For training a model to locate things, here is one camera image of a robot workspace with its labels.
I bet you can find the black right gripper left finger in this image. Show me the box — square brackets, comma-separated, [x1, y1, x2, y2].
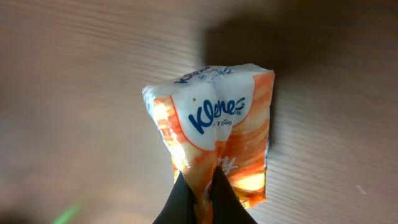
[153, 172, 197, 224]

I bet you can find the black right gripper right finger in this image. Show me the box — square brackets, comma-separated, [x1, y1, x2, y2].
[210, 166, 257, 224]

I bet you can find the orange snack box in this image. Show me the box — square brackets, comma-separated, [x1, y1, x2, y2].
[142, 63, 275, 223]

